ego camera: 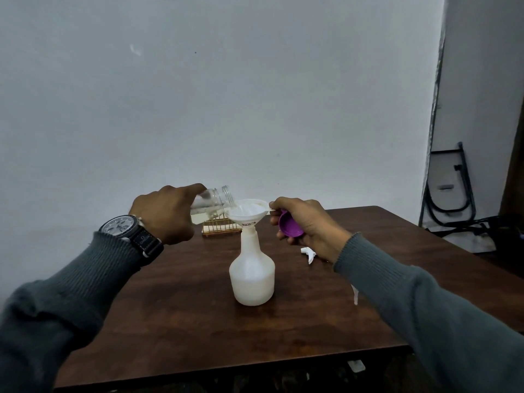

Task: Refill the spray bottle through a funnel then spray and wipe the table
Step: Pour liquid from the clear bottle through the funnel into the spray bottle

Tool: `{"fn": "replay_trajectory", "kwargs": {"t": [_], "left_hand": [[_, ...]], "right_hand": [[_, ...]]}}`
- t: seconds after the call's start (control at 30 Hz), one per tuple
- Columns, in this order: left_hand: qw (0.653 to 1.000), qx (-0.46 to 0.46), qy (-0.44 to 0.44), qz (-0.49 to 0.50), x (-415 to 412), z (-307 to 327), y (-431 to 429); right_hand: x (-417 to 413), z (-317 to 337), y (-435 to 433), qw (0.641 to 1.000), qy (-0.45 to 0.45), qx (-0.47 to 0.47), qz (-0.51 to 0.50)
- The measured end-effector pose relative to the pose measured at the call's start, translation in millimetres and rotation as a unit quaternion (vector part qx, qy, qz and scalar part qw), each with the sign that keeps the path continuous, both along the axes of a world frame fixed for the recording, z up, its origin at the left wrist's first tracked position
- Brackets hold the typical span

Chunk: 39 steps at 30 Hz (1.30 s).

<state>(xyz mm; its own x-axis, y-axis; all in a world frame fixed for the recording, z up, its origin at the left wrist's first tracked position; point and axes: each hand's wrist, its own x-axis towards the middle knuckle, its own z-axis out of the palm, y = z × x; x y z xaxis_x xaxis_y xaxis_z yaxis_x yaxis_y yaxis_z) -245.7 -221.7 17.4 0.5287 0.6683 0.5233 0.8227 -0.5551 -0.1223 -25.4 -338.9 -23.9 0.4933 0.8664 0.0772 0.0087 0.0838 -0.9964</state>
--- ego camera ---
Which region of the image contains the white plastic spray bottle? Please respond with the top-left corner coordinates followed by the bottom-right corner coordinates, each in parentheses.
top-left (229, 229), bottom-right (276, 307)

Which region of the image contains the black strap wristwatch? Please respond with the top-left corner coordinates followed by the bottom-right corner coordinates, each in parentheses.
top-left (99, 215), bottom-right (164, 258)

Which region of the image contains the dark wooden door frame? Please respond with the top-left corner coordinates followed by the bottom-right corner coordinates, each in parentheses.
top-left (499, 98), bottom-right (524, 219)

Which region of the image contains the clear glass bottle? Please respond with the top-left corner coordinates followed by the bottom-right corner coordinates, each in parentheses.
top-left (189, 185), bottom-right (236, 225)

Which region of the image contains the person's left hand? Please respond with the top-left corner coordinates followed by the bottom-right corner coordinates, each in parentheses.
top-left (129, 183), bottom-right (207, 246)

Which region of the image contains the dark wooden table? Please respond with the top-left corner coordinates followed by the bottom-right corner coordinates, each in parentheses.
top-left (53, 206), bottom-right (524, 389)

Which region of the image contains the person's right hand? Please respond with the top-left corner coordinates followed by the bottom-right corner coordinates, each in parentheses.
top-left (269, 196), bottom-right (353, 265)

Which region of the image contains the person's right forearm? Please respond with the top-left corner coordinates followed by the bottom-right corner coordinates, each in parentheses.
top-left (334, 232), bottom-right (524, 393)

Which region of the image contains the white trigger sprayer head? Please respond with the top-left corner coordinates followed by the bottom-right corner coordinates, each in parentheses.
top-left (300, 246), bottom-right (360, 306)

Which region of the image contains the purple bottle cap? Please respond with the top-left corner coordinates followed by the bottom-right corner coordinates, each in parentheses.
top-left (278, 209), bottom-right (305, 239)

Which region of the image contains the gold wire napkin holder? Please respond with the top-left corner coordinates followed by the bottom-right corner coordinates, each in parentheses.
top-left (201, 215), bottom-right (243, 238)

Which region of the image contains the black folding chair frame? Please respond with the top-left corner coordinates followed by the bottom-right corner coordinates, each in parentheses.
top-left (418, 142), bottom-right (477, 228)

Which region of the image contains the person's left forearm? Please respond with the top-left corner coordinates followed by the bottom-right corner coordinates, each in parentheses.
top-left (0, 232), bottom-right (144, 393)

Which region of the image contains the white plastic funnel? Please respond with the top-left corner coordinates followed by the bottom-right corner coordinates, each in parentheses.
top-left (224, 198), bottom-right (272, 236)

